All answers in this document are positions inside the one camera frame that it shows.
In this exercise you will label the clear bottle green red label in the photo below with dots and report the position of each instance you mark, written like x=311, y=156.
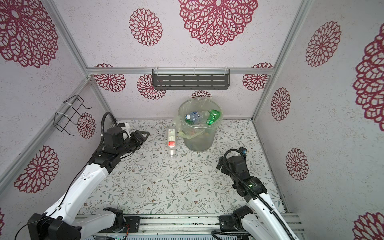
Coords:
x=172, y=142

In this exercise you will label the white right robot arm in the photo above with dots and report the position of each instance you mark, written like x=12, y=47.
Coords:
x=260, y=218

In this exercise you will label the crushed Pocari bottle blue label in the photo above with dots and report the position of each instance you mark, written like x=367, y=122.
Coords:
x=198, y=117

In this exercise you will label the green plastic bin liner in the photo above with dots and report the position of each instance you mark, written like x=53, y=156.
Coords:
x=195, y=105

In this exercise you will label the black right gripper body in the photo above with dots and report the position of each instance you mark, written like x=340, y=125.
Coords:
x=226, y=168

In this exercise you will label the black wire wall rack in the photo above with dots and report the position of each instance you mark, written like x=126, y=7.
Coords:
x=64, y=118

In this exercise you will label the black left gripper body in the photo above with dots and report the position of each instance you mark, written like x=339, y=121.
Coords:
x=126, y=148

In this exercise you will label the dark grey wall shelf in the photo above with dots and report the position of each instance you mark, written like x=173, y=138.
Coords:
x=191, y=80

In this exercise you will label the silver mesh waste bin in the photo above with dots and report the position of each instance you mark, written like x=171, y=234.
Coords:
x=200, y=143

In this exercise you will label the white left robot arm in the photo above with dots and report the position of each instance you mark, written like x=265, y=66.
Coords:
x=58, y=221

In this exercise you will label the green bottle yellow cap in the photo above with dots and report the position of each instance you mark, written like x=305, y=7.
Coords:
x=213, y=117
x=189, y=122

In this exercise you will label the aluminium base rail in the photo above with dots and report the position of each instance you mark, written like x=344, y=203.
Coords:
x=177, y=224

